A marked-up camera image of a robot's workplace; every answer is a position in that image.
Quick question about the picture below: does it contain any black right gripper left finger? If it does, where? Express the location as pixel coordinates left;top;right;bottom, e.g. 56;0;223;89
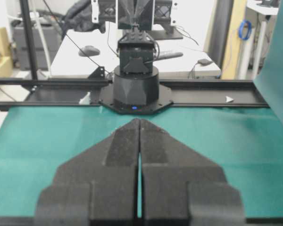
35;119;140;226

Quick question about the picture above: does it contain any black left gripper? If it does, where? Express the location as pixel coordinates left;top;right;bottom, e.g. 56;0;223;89
91;0;178;30

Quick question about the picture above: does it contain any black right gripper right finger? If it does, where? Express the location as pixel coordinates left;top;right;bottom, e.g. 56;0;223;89
140;120;245;226

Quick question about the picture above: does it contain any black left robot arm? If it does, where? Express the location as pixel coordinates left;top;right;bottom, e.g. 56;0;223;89
91;0;174;114

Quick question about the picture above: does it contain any black monitor stand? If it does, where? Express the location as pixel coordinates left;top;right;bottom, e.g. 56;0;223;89
147;24;183;40

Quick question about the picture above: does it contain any black remote on desk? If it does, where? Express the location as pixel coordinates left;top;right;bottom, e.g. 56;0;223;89
156;50;183;61

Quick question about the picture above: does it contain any white background desk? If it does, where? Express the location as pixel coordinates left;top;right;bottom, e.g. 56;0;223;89
51;22;221;79

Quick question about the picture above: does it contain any black computer mouse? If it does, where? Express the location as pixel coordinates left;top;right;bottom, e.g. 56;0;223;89
78;45;100;57

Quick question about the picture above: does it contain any small black desk device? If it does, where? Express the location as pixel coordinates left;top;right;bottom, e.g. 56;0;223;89
197;58;213;66

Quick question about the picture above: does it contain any green table cloth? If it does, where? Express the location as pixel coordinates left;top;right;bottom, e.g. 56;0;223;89
0;107;283;218

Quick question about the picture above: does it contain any grey drawer cabinet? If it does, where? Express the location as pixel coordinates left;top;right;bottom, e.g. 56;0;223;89
13;24;62;71

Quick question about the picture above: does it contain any cardboard box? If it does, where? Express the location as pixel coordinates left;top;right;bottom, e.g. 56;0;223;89
0;27;13;78

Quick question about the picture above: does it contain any green hanging curtain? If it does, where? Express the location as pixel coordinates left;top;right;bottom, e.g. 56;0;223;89
254;0;283;124

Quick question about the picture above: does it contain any black aluminium frame rail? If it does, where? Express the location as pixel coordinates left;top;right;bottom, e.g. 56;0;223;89
0;79;269;114

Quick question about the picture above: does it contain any black vertical frame post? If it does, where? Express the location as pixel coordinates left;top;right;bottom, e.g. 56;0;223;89
19;0;38;80

